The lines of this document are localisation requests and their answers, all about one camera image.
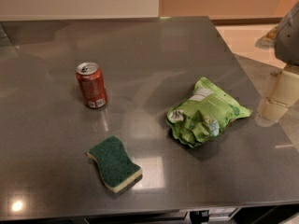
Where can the green crumpled snack bag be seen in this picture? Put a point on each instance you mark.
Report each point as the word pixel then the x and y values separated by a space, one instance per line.
pixel 205 115

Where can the red soda can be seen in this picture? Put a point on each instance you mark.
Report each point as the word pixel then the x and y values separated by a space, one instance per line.
pixel 91 82

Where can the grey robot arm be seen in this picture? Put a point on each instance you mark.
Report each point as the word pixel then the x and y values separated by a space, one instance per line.
pixel 287 39

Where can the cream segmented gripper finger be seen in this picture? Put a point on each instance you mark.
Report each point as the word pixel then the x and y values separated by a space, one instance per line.
pixel 284 94

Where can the green and yellow sponge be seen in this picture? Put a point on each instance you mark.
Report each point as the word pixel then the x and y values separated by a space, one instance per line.
pixel 115 167

